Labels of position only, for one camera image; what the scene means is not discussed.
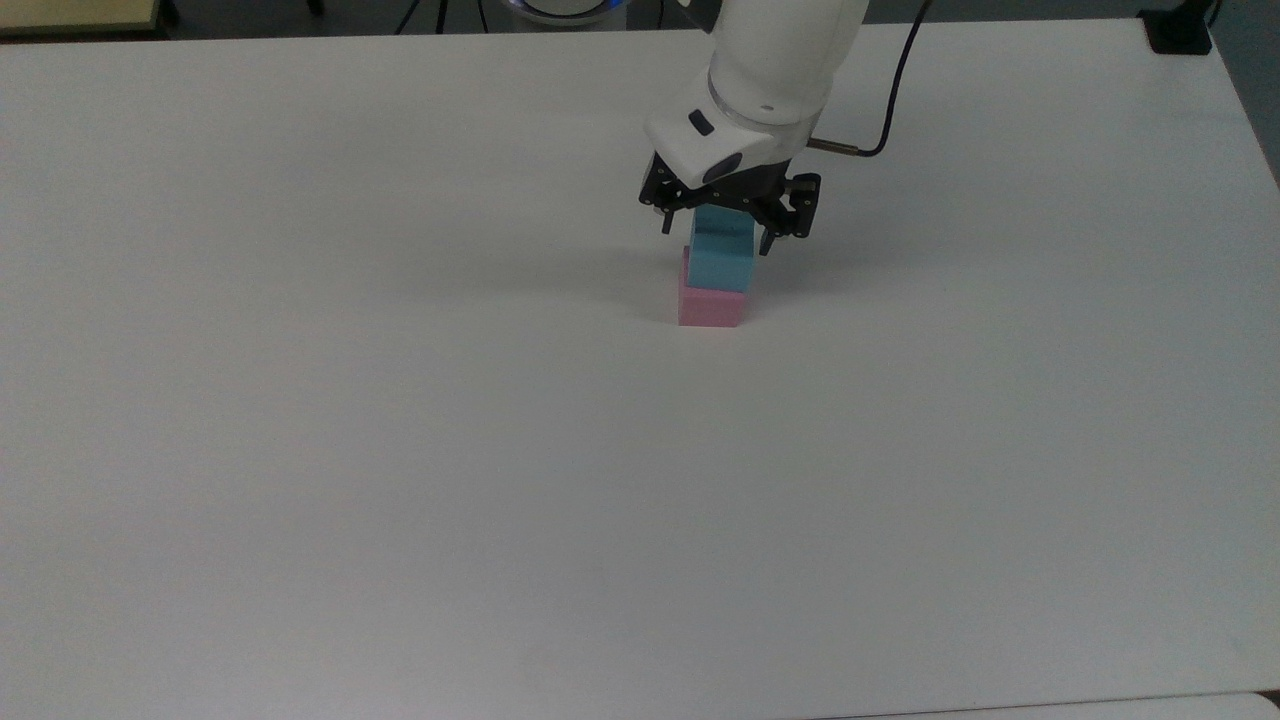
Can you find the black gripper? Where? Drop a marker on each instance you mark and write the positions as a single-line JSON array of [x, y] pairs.
[[740, 190]]

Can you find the blue cube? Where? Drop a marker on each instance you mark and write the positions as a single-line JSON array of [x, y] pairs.
[[720, 260]]

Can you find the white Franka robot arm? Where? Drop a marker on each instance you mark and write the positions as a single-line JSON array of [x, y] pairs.
[[780, 60]]

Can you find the pink cube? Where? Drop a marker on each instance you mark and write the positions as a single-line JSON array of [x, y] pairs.
[[710, 308]]

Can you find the black tripod legs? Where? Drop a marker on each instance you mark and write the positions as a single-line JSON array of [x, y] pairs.
[[440, 14]]

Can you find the wooden desk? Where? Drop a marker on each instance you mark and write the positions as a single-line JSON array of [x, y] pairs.
[[70, 14]]

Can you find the black mount clamp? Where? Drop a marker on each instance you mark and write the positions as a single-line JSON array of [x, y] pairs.
[[1180, 30]]

